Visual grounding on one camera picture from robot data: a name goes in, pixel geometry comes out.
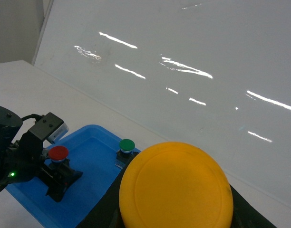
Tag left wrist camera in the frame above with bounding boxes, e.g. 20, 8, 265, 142
28, 113, 69, 144

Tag red mushroom push button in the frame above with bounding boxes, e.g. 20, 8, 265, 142
48, 146, 70, 169

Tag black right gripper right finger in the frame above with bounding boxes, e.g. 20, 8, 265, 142
230, 185, 276, 228

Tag yellow mushroom push button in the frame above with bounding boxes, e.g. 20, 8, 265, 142
119, 142, 233, 228

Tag blue plastic tray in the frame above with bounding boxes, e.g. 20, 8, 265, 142
6, 125, 121, 228

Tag black left camera cable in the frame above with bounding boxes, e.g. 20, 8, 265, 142
19, 114, 45, 122

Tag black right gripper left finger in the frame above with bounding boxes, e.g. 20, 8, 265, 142
75, 175, 124, 228

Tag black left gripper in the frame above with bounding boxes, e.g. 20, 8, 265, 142
2, 131, 83, 202

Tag green mushroom push button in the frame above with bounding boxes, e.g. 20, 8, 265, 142
115, 139, 140, 169

